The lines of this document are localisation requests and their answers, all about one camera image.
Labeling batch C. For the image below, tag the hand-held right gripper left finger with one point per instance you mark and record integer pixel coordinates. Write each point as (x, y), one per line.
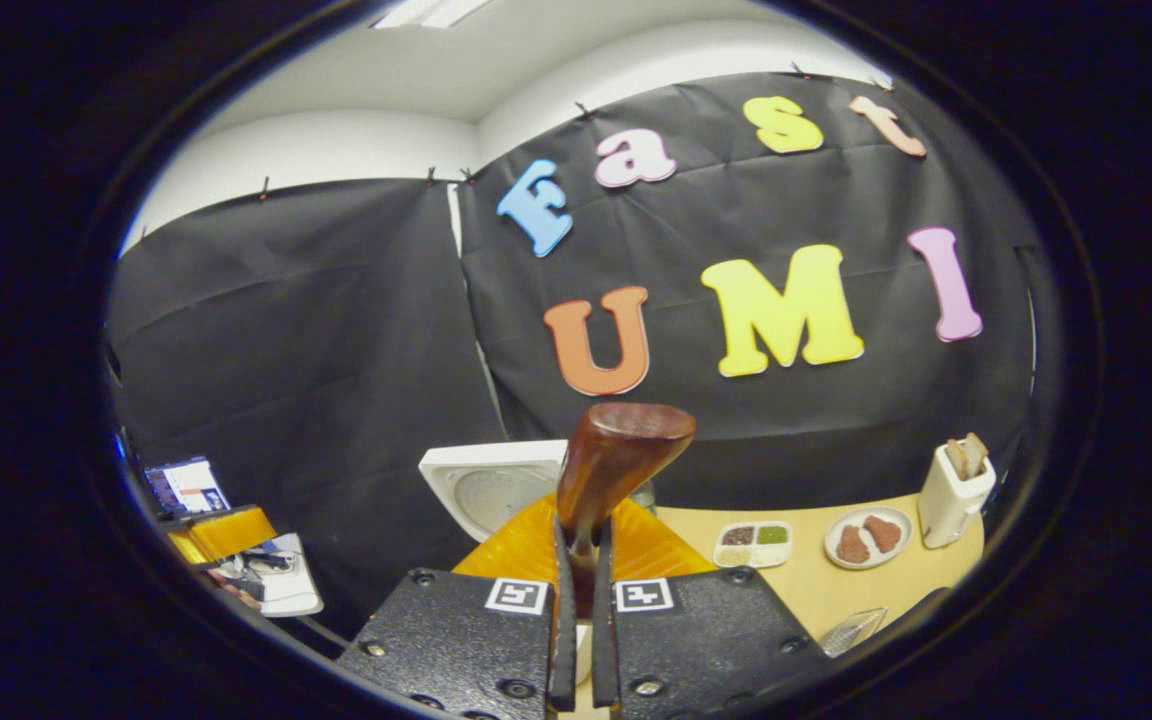
(564, 640)

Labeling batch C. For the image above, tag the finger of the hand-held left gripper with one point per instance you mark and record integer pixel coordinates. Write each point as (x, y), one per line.
(231, 530)

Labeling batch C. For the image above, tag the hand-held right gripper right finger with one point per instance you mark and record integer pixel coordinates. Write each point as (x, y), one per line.
(604, 640)

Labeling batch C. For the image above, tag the white rice cooker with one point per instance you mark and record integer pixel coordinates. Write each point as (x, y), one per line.
(486, 490)

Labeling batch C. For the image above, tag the computer monitor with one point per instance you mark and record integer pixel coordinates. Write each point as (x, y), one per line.
(191, 485)

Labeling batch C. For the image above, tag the white side desk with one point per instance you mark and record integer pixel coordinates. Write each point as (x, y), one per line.
(296, 595)

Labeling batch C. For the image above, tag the white divided seasoning dish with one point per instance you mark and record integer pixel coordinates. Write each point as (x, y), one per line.
(753, 545)

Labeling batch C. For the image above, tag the black backdrop cloth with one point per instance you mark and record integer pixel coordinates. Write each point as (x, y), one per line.
(316, 330)

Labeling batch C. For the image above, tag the brown meat piece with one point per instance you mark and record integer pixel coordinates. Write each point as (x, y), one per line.
(852, 545)
(883, 533)

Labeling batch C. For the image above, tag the white round plate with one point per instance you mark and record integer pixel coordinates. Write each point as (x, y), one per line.
(896, 555)

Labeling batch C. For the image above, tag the white toaster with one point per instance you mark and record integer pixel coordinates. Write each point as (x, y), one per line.
(951, 510)

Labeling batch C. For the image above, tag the toast slice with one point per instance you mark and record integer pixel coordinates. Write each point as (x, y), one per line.
(976, 452)
(956, 460)

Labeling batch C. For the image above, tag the ceiling light panel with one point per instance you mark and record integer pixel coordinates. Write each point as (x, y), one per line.
(431, 12)

